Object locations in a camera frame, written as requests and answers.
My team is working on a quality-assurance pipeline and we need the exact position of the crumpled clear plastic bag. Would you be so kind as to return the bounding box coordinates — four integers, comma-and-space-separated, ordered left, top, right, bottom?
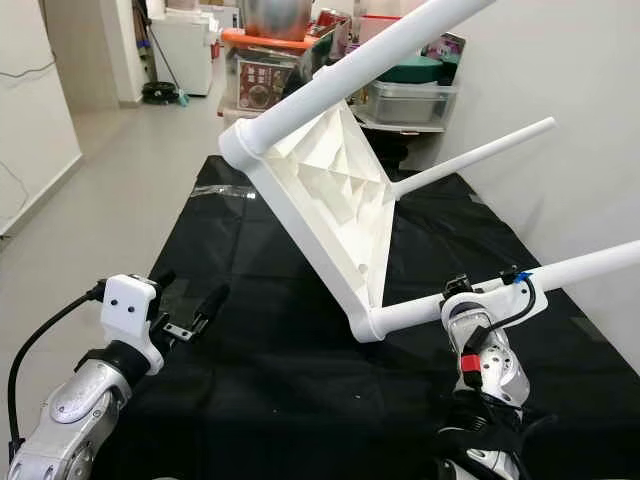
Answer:
155, 278, 191, 326

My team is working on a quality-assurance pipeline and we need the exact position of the clear plastic film strip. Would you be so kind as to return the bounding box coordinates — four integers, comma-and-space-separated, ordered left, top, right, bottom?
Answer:
190, 185, 259, 199

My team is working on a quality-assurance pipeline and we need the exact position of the black plastic table cover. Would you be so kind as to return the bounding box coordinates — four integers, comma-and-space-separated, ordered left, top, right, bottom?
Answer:
105, 157, 640, 480

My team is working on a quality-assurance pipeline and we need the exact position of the black wooden stool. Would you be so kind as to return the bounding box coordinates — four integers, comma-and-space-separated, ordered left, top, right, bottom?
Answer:
370, 132, 436, 173

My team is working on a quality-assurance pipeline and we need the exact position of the black round wok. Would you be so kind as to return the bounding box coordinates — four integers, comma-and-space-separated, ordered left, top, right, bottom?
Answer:
360, 120, 446, 136

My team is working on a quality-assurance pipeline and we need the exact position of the mop with green head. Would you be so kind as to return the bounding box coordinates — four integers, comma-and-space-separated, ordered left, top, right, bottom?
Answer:
130, 0, 191, 106

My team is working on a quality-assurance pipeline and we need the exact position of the black round robot vacuum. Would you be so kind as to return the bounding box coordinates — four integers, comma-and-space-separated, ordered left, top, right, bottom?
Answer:
140, 80, 181, 104

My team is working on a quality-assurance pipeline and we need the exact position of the clear plastic container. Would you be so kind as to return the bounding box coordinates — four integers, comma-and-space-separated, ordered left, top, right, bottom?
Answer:
365, 78, 459, 126

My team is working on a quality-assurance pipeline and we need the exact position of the brown printed carton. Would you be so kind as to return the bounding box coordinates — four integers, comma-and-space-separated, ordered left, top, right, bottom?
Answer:
238, 52, 296, 113

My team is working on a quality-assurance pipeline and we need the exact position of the white chest freezer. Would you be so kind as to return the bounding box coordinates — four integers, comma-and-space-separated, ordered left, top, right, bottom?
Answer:
150, 15, 216, 96

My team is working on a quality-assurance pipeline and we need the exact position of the dark printed flat box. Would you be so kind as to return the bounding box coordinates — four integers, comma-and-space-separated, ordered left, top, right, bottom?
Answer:
425, 32, 467, 89

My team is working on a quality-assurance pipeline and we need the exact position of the black plastic bag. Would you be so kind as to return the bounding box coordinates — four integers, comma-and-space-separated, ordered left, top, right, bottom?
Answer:
280, 30, 346, 101

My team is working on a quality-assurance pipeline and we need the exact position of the orange plastic tray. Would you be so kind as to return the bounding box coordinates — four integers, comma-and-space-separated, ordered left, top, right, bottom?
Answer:
222, 28, 321, 51

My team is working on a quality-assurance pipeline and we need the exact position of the large silver metal pot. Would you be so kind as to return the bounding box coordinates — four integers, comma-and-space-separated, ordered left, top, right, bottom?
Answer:
240, 0, 316, 41

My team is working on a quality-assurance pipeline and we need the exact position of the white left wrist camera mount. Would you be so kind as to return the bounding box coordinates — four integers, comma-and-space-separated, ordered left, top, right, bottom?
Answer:
100, 275, 161, 376

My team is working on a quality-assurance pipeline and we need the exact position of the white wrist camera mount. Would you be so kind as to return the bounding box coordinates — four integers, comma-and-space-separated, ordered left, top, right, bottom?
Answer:
440, 275, 549, 336
100, 275, 161, 376

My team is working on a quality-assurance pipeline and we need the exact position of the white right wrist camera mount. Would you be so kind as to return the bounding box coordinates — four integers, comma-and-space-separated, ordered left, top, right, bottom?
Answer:
440, 275, 549, 336

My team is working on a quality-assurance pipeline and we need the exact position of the black wall cable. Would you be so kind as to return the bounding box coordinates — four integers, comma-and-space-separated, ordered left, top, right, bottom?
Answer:
0, 60, 61, 236

